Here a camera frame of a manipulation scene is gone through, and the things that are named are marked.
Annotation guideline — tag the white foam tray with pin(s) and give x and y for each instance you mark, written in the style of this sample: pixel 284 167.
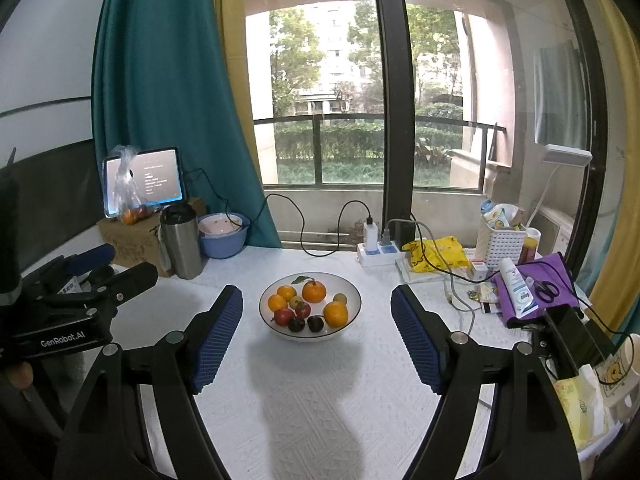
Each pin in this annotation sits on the white foam tray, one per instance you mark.
pixel 415 276

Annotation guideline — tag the tablet with lit screen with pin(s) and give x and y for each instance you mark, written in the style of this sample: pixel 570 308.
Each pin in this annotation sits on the tablet with lit screen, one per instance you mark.
pixel 155 180

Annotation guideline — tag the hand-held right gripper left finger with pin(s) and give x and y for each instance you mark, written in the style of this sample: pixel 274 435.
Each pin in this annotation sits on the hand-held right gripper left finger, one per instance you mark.
pixel 215 345

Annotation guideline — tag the black power adapter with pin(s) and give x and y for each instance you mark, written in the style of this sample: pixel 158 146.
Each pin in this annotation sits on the black power adapter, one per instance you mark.
pixel 404 237

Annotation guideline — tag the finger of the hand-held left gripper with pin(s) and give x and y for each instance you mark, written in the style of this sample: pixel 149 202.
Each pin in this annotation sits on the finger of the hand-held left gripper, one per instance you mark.
pixel 130 280
pixel 90 257

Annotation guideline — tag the hanging grey cloth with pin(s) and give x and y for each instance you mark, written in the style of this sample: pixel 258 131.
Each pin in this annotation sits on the hanging grey cloth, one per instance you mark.
pixel 557 95

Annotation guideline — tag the yellow tissue pack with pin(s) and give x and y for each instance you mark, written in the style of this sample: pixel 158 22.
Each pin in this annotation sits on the yellow tissue pack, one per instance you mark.
pixel 580 405

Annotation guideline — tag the large orange with leaf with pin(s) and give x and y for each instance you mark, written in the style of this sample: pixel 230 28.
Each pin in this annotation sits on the large orange with leaf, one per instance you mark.
pixel 314 292

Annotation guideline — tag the brown bottle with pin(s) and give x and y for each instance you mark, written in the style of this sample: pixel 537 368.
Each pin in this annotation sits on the brown bottle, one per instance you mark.
pixel 529 252

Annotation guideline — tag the yellow-brown kiwi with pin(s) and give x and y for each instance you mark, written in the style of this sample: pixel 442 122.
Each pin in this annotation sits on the yellow-brown kiwi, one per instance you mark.
pixel 340 298

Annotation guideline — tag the stainless steel tumbler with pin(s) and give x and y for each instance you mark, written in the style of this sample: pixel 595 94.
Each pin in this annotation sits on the stainless steel tumbler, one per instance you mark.
pixel 181 250

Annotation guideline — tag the yellow plastic bag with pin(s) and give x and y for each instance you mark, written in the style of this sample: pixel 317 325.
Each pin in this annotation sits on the yellow plastic bag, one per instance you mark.
pixel 440 255

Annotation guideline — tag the pastel packets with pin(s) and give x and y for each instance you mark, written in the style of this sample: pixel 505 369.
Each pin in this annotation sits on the pastel packets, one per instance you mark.
pixel 500 215

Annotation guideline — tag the balcony railing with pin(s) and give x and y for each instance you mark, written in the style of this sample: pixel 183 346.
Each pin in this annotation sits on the balcony railing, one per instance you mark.
pixel 350 119

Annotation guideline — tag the dark plum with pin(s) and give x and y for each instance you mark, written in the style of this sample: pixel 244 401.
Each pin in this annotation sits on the dark plum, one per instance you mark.
pixel 315 323
pixel 297 324

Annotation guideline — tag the purple cloth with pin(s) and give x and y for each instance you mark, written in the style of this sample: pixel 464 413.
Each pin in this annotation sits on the purple cloth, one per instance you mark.
pixel 560 265

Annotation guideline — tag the blue plastic basin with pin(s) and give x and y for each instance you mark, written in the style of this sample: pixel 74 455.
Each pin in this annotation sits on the blue plastic basin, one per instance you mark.
pixel 222 247

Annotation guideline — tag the small floral packet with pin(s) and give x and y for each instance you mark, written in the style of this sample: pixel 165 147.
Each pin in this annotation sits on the small floral packet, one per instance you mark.
pixel 487 293

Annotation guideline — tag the small white red box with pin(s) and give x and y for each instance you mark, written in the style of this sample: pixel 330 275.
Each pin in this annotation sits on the small white red box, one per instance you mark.
pixel 478 270

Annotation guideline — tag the white perforated basket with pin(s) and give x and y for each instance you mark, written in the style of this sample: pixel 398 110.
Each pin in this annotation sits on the white perforated basket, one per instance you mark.
pixel 500 250

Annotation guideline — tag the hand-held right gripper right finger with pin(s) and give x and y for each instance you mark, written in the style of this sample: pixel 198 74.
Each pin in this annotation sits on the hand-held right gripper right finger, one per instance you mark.
pixel 417 340

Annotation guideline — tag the clear plastic bag with fruit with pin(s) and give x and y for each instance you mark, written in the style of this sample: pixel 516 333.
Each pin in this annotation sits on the clear plastic bag with fruit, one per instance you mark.
pixel 125 180

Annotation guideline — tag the white charger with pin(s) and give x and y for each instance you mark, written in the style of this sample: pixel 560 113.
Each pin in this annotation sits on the white charger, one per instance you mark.
pixel 371 237

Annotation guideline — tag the cardboard box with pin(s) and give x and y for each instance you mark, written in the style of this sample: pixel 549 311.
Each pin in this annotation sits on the cardboard box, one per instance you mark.
pixel 130 245

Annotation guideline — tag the white desk lamp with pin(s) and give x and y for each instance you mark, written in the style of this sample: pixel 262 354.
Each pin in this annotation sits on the white desk lamp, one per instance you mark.
pixel 567 155

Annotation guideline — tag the black window frame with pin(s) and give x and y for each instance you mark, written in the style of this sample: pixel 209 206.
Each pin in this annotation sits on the black window frame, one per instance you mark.
pixel 395 110
pixel 585 135

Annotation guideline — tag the white power strip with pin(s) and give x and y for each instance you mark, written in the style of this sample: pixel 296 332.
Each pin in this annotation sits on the white power strip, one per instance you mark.
pixel 372 258

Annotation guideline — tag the white lotion tube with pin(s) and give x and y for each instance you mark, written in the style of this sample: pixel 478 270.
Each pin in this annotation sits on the white lotion tube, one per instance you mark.
pixel 517 290

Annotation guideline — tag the white bowl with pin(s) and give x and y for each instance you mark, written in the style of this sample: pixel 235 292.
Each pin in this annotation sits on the white bowl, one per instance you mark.
pixel 310 336

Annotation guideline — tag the black scissors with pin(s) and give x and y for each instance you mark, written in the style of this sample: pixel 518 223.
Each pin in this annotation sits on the black scissors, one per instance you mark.
pixel 547 291

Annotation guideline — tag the small orange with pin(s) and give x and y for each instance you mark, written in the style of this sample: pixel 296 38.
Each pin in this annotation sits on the small orange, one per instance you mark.
pixel 286 292
pixel 276 303

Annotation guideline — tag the yellow curtain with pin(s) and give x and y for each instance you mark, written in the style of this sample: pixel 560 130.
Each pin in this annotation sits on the yellow curtain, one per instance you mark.
pixel 230 60
pixel 622 185

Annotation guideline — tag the red apple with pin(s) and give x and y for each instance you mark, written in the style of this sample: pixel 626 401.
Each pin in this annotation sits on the red apple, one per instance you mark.
pixel 284 316

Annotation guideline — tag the cartoon print mug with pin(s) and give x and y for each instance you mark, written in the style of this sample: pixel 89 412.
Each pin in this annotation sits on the cartoon print mug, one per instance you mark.
pixel 622 375

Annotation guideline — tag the white textured tablecloth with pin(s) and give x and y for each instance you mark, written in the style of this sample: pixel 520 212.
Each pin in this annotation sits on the white textured tablecloth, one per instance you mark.
pixel 320 410

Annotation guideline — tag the medium orange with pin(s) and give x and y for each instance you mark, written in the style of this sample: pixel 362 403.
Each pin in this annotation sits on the medium orange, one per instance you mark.
pixel 335 314

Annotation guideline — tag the teal curtain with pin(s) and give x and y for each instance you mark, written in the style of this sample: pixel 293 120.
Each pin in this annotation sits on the teal curtain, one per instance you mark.
pixel 160 60

